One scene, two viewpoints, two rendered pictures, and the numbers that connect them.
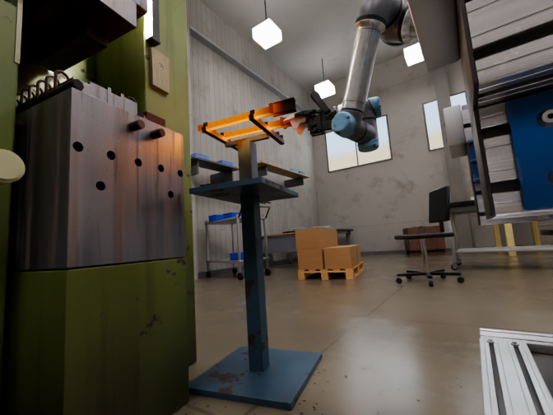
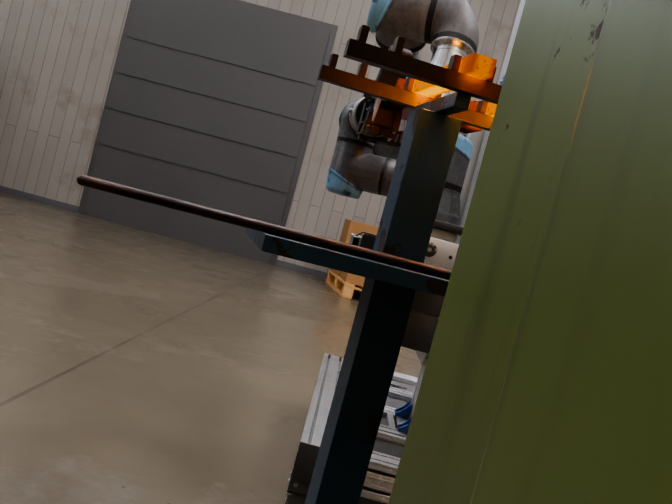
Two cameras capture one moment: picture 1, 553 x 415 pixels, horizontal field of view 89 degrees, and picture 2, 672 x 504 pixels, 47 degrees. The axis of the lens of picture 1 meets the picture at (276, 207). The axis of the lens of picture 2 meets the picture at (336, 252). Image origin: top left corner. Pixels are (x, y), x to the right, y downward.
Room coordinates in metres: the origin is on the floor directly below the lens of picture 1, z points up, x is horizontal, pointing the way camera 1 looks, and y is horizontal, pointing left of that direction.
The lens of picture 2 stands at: (1.82, 0.96, 0.76)
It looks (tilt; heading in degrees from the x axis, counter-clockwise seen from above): 2 degrees down; 237
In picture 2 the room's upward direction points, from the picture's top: 15 degrees clockwise
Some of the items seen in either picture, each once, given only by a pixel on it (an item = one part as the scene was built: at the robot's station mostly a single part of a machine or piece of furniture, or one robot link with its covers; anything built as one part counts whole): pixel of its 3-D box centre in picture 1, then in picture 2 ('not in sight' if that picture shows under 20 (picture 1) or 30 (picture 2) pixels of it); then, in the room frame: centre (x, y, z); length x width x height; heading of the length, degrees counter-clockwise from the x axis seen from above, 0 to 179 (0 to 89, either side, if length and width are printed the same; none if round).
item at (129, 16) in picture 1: (70, 20); not in sight; (0.89, 0.67, 1.32); 0.42 x 0.20 x 0.10; 65
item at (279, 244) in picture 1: (286, 250); not in sight; (5.85, -0.15, 0.34); 1.24 x 0.64 x 0.68; 56
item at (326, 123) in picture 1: (322, 120); (380, 116); (1.05, -0.20, 0.96); 0.12 x 0.08 x 0.09; 69
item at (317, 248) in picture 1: (332, 251); not in sight; (4.16, -0.76, 0.33); 1.12 x 0.80 x 0.66; 151
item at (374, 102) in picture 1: (364, 110); (360, 120); (1.00, -0.35, 0.96); 0.11 x 0.08 x 0.09; 69
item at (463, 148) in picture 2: not in sight; (444, 156); (0.57, -0.60, 0.98); 0.13 x 0.12 x 0.14; 135
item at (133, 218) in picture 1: (81, 198); not in sight; (0.95, 0.66, 0.69); 0.56 x 0.38 x 0.45; 65
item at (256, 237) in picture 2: (249, 193); (393, 269); (1.17, 0.11, 0.71); 0.40 x 0.30 x 0.02; 158
